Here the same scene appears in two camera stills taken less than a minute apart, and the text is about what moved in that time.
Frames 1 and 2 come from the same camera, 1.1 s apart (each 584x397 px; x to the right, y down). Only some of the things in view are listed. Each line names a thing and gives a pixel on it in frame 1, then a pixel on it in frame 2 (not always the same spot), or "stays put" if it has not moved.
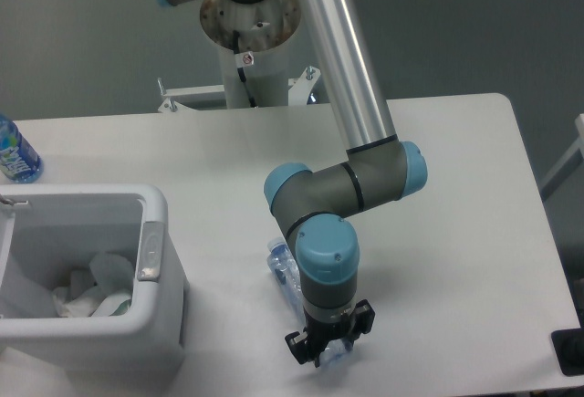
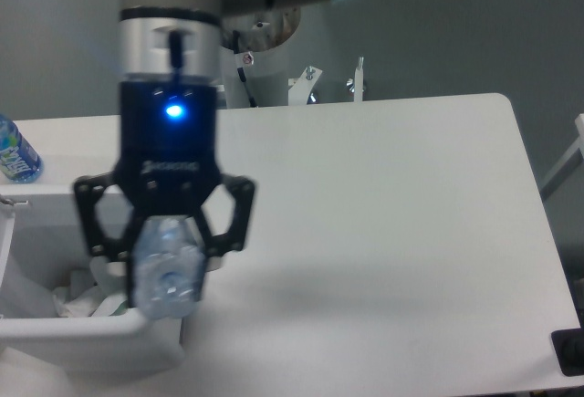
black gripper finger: (302, 349) → (123, 246)
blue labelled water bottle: (19, 161) stays put
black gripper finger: (363, 317) → (243, 189)
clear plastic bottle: (285, 270) → (169, 267)
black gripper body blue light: (319, 334) → (169, 144)
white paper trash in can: (78, 305) stays put
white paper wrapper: (114, 276) stays put
